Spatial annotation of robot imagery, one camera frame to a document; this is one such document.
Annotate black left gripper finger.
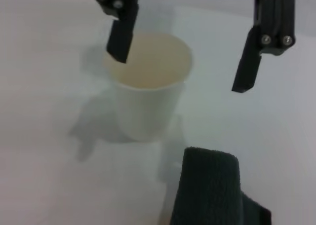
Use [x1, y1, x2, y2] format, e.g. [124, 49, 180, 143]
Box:
[231, 0, 296, 94]
[93, 0, 144, 64]

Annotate white paper cup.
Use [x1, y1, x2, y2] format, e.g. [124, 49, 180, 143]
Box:
[103, 32, 193, 142]

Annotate dark rag with strap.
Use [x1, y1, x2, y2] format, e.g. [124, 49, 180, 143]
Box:
[169, 147, 272, 225]

